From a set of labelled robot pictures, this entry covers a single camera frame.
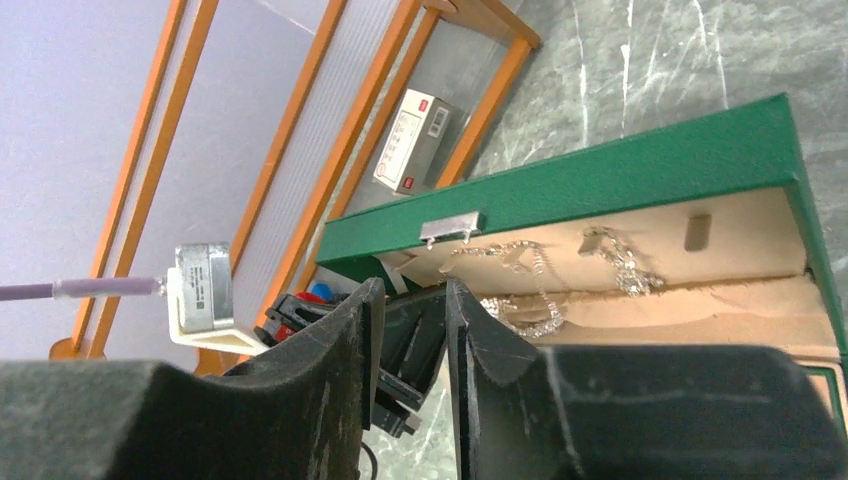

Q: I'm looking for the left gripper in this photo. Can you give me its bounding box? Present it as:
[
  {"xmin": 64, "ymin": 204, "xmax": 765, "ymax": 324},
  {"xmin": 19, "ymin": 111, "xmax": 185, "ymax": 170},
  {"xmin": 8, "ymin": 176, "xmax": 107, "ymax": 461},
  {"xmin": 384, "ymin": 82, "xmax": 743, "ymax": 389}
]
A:
[{"xmin": 254, "ymin": 286, "xmax": 446, "ymax": 438}]

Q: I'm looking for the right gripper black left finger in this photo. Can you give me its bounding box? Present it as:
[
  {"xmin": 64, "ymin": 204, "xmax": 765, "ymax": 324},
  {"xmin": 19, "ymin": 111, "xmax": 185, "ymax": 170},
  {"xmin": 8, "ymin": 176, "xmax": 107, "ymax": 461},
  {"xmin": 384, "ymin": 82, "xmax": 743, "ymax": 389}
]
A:
[{"xmin": 1, "ymin": 278, "xmax": 385, "ymax": 479}]

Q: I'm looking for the white grey small carton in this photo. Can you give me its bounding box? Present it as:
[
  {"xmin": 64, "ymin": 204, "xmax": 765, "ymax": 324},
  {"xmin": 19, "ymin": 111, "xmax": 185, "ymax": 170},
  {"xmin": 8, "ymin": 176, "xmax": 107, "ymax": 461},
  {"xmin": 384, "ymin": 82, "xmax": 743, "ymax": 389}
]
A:
[{"xmin": 372, "ymin": 89, "xmax": 454, "ymax": 196}]

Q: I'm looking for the green jewelry box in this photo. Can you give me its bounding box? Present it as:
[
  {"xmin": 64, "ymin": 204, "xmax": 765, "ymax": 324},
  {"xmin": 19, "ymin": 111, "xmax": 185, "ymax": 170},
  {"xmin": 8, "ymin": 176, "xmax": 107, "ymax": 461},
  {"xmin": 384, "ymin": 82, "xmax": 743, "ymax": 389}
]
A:
[{"xmin": 316, "ymin": 95, "xmax": 847, "ymax": 422}]

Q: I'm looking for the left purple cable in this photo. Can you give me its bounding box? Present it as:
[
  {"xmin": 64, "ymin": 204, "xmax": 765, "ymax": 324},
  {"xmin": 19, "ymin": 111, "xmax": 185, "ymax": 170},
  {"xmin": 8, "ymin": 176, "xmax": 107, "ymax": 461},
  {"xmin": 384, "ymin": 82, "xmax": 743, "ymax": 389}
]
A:
[{"xmin": 0, "ymin": 276, "xmax": 167, "ymax": 303}]

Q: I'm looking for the orange wooden rack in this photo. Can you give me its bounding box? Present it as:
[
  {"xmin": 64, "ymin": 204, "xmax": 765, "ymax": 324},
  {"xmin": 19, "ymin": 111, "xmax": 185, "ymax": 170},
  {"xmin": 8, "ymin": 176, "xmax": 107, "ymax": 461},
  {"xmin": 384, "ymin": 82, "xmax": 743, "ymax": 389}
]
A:
[{"xmin": 48, "ymin": 0, "xmax": 543, "ymax": 378}]

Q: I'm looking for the silver chain necklace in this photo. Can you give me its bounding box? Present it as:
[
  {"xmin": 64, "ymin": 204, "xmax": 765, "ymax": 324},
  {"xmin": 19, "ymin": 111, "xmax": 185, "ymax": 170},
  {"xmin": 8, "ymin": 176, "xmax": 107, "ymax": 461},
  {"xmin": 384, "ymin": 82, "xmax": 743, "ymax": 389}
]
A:
[{"xmin": 437, "ymin": 226, "xmax": 666, "ymax": 340}]

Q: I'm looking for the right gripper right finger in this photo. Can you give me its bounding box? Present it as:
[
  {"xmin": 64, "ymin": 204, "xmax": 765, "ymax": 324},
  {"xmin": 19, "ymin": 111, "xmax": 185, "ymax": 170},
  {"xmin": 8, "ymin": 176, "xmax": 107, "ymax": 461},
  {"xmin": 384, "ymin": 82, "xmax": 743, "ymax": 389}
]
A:
[{"xmin": 446, "ymin": 279, "xmax": 847, "ymax": 479}]

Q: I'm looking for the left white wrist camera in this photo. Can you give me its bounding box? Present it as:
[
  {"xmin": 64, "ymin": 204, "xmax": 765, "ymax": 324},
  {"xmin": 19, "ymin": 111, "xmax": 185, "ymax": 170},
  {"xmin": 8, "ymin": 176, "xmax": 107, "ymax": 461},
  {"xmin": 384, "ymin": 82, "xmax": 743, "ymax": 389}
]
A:
[{"xmin": 165, "ymin": 242, "xmax": 268, "ymax": 356}]

